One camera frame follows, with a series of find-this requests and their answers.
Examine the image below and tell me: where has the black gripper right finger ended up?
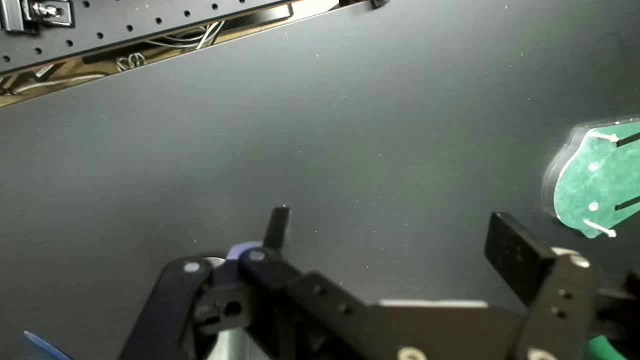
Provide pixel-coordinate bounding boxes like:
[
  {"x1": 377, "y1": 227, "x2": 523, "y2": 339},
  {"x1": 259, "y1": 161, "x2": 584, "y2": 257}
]
[{"x1": 484, "y1": 210, "x2": 640, "y2": 360}]

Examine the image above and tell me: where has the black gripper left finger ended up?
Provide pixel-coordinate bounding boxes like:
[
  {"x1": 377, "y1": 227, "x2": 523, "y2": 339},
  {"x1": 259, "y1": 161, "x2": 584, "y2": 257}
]
[{"x1": 118, "y1": 204, "x2": 377, "y2": 360}]

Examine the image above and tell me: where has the green plate with bolts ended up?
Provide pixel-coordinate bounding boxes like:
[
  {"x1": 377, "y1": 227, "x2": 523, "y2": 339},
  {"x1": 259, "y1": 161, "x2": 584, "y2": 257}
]
[{"x1": 543, "y1": 115, "x2": 640, "y2": 241}]

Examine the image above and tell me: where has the black perforated pegboard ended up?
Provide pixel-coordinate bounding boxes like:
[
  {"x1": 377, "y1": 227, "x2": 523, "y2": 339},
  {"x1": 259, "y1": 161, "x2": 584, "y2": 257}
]
[{"x1": 0, "y1": 0, "x2": 299, "y2": 75}]

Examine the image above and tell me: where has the loose cable bundle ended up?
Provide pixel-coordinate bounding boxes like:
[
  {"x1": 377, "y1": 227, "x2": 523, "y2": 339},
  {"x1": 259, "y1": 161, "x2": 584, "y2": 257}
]
[{"x1": 0, "y1": 17, "x2": 231, "y2": 101}]

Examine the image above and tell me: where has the black bracket on pegboard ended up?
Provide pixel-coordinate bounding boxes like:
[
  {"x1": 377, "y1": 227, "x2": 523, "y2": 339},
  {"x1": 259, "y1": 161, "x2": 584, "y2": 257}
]
[{"x1": 0, "y1": 0, "x2": 77, "y2": 35}]

